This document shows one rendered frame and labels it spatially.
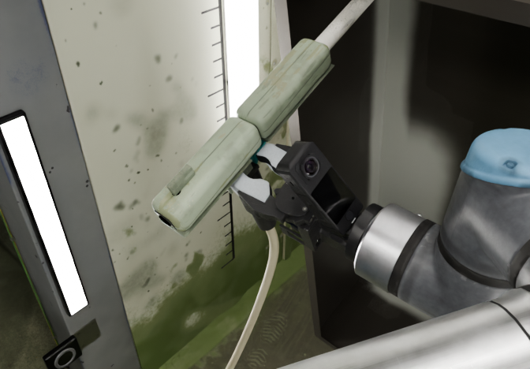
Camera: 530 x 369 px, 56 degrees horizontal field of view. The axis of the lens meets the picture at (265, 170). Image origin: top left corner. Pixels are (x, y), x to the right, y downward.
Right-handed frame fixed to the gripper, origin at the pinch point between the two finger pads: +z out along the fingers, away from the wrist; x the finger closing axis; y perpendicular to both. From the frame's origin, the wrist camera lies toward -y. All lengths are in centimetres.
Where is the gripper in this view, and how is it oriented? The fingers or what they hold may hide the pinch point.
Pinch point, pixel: (234, 156)
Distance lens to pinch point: 64.3
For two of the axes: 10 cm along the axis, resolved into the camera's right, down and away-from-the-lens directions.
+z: -7.7, -4.0, 4.9
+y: 2.3, 5.3, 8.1
